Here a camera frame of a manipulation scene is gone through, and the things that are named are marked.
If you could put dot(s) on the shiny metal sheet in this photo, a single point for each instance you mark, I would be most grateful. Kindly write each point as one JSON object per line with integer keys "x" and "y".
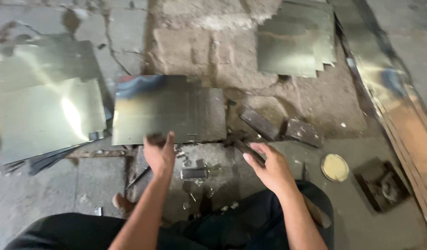
{"x": 149, "y": 111}

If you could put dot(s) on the small grey metal bar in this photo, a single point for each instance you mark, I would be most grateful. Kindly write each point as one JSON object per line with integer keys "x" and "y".
{"x": 194, "y": 173}

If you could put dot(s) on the small shiny metal scrap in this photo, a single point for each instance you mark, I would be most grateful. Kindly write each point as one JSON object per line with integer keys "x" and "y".
{"x": 98, "y": 211}

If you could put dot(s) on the person's left hand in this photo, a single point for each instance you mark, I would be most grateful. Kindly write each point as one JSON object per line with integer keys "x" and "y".
{"x": 160, "y": 156}

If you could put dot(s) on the dark steel anvil block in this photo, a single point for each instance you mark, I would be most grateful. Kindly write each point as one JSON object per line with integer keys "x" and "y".
{"x": 210, "y": 114}

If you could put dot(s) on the rusty flat iron bar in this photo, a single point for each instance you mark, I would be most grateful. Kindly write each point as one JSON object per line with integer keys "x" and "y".
{"x": 98, "y": 153}

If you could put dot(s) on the thin dark metal rod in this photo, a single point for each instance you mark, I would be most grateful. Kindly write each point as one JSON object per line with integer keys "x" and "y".
{"x": 137, "y": 178}

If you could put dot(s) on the long shiny metal strip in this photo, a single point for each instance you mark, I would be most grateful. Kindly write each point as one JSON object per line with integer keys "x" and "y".
{"x": 390, "y": 86}

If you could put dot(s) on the person's black trousers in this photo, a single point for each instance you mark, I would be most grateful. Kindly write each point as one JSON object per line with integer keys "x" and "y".
{"x": 213, "y": 229}

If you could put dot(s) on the dark square metal tray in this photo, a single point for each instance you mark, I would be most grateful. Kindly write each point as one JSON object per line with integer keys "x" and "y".
{"x": 381, "y": 185}

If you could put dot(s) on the person's right hand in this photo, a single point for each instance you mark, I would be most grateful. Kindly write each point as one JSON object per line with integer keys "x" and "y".
{"x": 273, "y": 170}

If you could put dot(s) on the person's foot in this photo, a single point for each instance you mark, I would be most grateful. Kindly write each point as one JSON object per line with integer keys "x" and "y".
{"x": 122, "y": 204}

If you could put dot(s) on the stack of large metal sheets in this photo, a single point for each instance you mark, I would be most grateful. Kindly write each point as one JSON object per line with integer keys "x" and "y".
{"x": 46, "y": 111}

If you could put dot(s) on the short dark metal block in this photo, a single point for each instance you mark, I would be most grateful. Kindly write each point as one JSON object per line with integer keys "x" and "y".
{"x": 303, "y": 132}

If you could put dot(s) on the round yellow lid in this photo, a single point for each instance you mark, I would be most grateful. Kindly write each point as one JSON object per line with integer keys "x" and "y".
{"x": 335, "y": 168}

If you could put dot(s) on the heap of small metal offcuts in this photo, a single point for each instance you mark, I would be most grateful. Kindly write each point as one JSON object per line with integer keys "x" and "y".
{"x": 199, "y": 194}

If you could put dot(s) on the stack of dull metal sheets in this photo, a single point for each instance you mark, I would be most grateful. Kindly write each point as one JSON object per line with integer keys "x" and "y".
{"x": 293, "y": 41}

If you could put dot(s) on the long dark metal block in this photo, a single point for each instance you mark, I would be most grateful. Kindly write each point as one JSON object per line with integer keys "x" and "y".
{"x": 258, "y": 122}

